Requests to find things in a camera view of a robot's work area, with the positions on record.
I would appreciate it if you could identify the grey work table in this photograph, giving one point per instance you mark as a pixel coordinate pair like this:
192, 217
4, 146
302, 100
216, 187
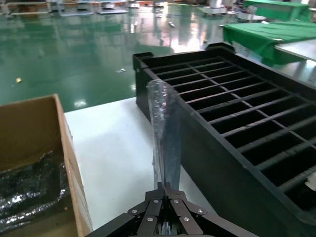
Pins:
298, 49

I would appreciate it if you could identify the brown cardboard box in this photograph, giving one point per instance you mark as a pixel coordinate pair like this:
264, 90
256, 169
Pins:
29, 128

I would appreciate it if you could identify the translucent grey antistatic bag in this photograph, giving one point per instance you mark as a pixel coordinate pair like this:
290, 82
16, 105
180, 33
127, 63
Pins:
168, 138

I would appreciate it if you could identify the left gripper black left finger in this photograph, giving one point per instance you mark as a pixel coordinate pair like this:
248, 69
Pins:
150, 209

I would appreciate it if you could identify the bagged graphics card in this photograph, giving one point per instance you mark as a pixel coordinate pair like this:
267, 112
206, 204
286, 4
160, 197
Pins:
29, 187

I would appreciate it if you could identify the small grey floor scrap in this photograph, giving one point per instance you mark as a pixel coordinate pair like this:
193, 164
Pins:
171, 24

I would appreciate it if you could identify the black slotted plastic container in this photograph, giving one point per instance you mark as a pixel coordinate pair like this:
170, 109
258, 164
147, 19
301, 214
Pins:
222, 160

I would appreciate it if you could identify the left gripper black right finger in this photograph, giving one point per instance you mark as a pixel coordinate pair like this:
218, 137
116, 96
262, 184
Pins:
184, 209

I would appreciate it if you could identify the yellow floor scrap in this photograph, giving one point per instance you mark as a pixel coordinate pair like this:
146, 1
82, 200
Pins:
19, 80

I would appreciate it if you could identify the silver floor scrap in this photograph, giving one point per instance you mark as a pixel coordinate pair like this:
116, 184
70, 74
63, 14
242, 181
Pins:
121, 70

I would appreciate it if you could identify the white pedestal machine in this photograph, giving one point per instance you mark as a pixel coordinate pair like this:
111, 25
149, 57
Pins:
213, 7

